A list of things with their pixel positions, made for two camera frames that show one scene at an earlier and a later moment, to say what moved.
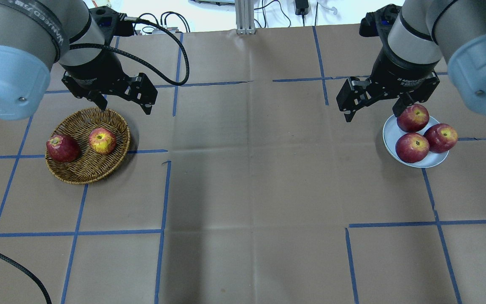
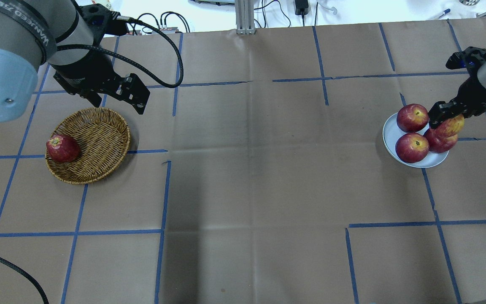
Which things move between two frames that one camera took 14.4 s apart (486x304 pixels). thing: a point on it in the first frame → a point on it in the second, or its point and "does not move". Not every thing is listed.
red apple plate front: [412, 147] does not move
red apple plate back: [414, 119] does not move
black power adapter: [301, 7] does not move
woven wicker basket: [90, 167] does not move
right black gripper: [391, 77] → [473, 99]
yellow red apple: [102, 141] → [452, 126]
